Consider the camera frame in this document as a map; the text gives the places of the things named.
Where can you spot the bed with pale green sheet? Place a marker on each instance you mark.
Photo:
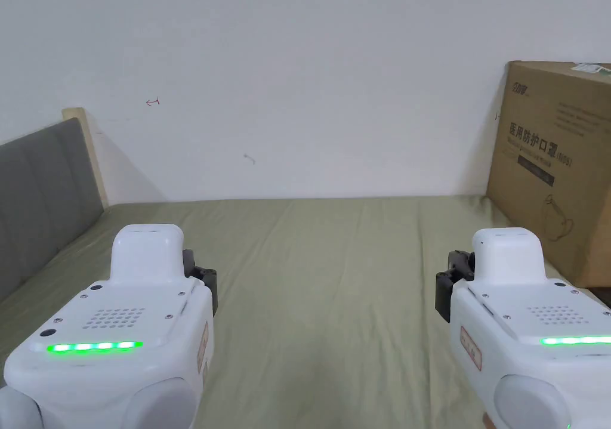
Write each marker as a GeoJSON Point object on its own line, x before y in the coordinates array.
{"type": "Point", "coordinates": [329, 295]}

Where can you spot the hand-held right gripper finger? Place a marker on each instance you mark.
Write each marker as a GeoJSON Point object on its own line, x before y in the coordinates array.
{"type": "Point", "coordinates": [448, 281]}

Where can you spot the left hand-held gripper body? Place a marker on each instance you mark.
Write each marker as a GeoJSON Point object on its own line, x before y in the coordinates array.
{"type": "Point", "coordinates": [119, 305]}

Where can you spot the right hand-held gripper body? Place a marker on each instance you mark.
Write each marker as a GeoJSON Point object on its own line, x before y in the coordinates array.
{"type": "Point", "coordinates": [530, 333]}

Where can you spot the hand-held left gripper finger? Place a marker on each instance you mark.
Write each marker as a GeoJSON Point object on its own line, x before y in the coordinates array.
{"type": "Point", "coordinates": [204, 276]}

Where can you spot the person's right hand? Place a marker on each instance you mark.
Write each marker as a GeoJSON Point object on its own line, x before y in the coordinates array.
{"type": "Point", "coordinates": [488, 422]}

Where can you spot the brown cardboard carton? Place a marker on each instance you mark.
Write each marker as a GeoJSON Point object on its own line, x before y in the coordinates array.
{"type": "Point", "coordinates": [553, 161]}

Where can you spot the grey padded headboard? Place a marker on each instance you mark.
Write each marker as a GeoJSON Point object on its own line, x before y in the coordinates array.
{"type": "Point", "coordinates": [43, 200]}

